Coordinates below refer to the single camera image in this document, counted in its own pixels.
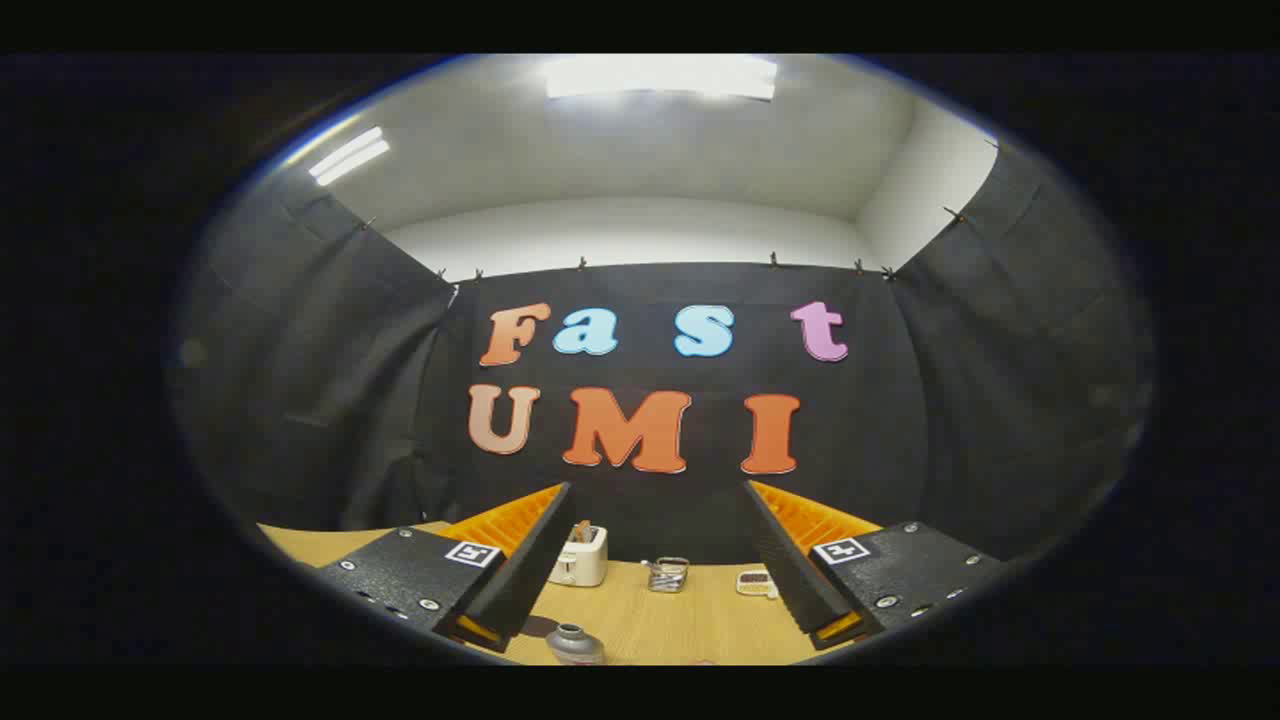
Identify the wooden table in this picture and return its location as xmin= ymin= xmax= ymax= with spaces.
xmin=258 ymin=520 xmax=871 ymax=666

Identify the silver juice bottle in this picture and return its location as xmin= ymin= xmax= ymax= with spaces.
xmin=545 ymin=623 xmax=607 ymax=666

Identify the white toaster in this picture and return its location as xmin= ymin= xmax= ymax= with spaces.
xmin=548 ymin=524 xmax=609 ymax=588

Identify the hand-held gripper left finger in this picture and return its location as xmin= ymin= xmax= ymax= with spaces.
xmin=315 ymin=482 xmax=578 ymax=653

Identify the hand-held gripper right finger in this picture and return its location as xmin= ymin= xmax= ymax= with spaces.
xmin=742 ymin=480 xmax=1004 ymax=651

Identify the small ceiling light panel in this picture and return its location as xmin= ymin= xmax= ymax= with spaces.
xmin=308 ymin=126 xmax=391 ymax=187

